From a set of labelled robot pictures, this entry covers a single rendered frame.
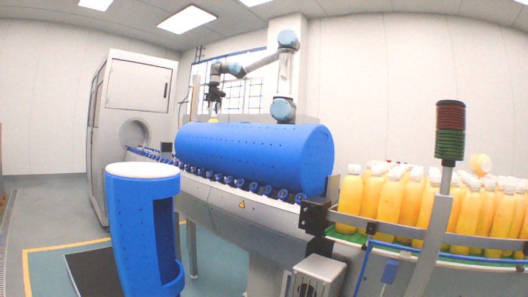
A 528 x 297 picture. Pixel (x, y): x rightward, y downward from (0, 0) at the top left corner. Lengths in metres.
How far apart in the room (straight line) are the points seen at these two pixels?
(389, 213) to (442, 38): 3.58
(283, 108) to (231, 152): 0.41
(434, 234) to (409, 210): 0.26
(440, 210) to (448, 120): 0.15
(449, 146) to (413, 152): 3.16
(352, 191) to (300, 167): 0.20
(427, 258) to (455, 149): 0.20
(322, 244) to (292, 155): 0.31
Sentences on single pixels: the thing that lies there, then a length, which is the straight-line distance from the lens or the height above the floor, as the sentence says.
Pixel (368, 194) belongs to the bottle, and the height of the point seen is 1.03.
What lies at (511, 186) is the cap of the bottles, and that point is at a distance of 0.71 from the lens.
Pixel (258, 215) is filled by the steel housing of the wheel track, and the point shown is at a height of 0.86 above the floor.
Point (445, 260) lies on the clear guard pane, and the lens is 0.59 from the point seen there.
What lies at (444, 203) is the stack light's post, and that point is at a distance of 0.43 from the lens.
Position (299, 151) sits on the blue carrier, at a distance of 0.78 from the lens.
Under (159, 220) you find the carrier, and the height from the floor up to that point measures 0.79.
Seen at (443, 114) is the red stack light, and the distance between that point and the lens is 0.42.
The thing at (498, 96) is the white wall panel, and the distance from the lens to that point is 4.06.
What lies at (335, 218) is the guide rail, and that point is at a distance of 0.67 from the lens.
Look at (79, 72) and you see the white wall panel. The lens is 5.62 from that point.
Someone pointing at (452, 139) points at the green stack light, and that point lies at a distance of 0.41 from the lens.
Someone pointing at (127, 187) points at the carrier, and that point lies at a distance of 0.73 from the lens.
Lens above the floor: 1.17
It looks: 3 degrees down
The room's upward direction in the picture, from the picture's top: 4 degrees clockwise
